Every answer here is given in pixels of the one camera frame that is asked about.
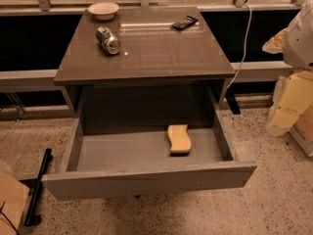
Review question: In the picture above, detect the yellow sponge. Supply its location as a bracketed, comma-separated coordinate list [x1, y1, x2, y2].
[167, 124, 192, 154]

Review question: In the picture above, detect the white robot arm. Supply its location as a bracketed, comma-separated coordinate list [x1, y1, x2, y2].
[262, 0, 313, 136]

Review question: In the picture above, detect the grey cabinet with counter top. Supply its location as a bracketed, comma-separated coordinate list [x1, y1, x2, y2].
[55, 8, 234, 135]

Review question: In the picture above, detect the open grey top drawer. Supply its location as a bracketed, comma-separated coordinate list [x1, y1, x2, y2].
[43, 87, 256, 200]

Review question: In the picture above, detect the black snack wrapper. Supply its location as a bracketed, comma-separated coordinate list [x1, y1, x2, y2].
[171, 16, 199, 30]

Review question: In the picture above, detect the white bowl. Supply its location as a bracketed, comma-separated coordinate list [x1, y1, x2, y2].
[88, 2, 119, 21]

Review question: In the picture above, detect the cardboard box right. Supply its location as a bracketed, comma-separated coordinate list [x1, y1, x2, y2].
[289, 104, 313, 158]

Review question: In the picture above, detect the brown cardboard box left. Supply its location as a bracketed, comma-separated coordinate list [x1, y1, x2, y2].
[0, 170, 29, 235]

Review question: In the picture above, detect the black metal bar stand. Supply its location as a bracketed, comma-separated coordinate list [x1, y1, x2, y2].
[24, 148, 53, 226]

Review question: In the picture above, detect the white cable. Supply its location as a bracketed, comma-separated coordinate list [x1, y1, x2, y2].
[226, 3, 253, 90]

